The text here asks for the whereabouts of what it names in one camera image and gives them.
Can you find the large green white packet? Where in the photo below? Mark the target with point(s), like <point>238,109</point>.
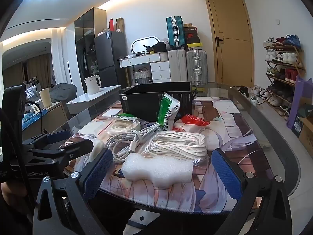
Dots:
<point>166,110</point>

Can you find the plain black shoe box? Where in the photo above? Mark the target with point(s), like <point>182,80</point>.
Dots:
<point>193,40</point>

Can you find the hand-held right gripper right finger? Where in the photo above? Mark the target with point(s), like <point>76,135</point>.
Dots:
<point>227,173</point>

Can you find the group of racked sneakers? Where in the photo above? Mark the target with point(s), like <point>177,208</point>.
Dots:
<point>283,58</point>

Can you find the tan wooden door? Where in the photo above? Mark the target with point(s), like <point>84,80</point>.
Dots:
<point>232,53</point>

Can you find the red white packet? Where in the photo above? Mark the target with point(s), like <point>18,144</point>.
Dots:
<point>193,121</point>

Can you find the black yellow shoe box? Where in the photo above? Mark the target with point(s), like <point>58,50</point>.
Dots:
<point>195,47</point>

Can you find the black sneaker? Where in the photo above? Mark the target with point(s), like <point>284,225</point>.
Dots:
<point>243,91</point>

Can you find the teal suitcase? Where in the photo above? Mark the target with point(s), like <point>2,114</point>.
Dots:
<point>174,31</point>

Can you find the wooden shoe rack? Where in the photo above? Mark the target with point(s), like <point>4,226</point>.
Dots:
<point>299,53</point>

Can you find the small green white packet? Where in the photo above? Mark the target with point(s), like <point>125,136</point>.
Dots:
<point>127,115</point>

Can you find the silver suitcase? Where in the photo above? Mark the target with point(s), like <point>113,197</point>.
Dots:
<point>196,67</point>

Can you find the beige cylinder bin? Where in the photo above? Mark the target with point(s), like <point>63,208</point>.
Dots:
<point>45,99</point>

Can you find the group of white sneakers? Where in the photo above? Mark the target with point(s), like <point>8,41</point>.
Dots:
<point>259,93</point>

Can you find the grey bean bag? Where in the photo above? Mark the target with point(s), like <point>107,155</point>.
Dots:
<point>64,91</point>

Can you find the black bag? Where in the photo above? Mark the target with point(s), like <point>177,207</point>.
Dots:
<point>159,47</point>

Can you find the small brown cardboard box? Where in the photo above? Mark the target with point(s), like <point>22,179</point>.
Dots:
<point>188,25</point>

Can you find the white suitcase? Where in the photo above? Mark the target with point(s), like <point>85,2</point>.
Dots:
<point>177,64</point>

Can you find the clothes rack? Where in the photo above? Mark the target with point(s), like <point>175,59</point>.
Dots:
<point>31,83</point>

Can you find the black glass cabinet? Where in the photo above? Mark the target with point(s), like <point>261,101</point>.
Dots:
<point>84,41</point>

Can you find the low wooden cabinet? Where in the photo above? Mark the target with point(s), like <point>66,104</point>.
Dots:
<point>53,120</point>

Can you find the oval vanity mirror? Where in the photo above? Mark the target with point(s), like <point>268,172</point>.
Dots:
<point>141,44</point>

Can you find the white side table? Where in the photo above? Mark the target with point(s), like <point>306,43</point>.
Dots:
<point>97,99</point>

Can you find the open brown cardboard box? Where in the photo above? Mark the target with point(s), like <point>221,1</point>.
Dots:
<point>305,132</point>

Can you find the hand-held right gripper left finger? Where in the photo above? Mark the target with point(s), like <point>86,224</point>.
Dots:
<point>97,171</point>

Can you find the red paper bag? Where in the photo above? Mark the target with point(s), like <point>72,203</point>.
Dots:
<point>111,24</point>

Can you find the flat brown cardboard piece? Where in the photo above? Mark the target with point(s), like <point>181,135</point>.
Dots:
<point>119,25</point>

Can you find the brown curtain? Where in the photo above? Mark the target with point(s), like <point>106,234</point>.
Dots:
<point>36,68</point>

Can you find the black cardboard box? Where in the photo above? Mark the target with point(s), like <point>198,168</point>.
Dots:
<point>144,100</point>

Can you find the white woven basket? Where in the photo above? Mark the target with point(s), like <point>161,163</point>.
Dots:
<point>141,77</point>

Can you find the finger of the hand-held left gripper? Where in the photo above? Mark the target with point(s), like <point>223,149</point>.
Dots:
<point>58,135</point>
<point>78,149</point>

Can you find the white foam block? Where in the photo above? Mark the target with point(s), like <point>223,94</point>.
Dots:
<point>156,169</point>

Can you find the black shoe box red logo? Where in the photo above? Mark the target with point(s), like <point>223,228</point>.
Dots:
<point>191,32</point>

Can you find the white electric kettle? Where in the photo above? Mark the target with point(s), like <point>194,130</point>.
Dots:
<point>92,85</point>

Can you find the dark grey fridge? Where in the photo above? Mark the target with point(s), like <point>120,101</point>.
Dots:
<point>108,56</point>

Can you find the white vanity desk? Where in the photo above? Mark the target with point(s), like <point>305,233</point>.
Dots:
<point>159,69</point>

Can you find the purple tote bag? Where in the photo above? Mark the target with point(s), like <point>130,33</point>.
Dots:
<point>299,95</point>

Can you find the white sheer curtain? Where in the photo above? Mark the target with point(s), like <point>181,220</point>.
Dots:
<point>61,58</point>

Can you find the printed cartoon desk mat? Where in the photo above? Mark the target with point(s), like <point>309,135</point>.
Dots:
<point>220,132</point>

